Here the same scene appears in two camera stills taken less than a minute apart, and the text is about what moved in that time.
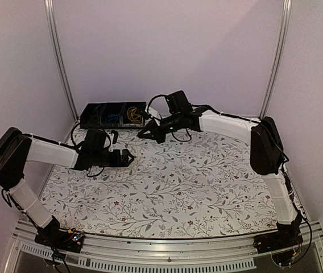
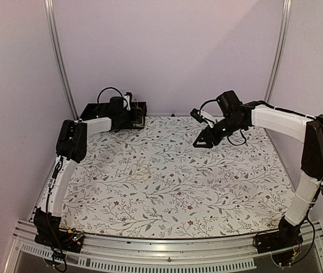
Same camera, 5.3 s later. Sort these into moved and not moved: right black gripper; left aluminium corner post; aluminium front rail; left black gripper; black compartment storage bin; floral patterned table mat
Moved: right black gripper; left black gripper
Not moved: aluminium front rail; black compartment storage bin; floral patterned table mat; left aluminium corner post
